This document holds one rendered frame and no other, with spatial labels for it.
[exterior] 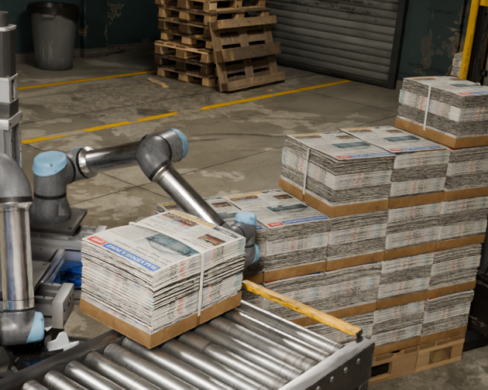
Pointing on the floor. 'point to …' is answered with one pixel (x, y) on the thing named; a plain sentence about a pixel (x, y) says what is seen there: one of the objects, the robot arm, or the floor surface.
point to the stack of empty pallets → (197, 37)
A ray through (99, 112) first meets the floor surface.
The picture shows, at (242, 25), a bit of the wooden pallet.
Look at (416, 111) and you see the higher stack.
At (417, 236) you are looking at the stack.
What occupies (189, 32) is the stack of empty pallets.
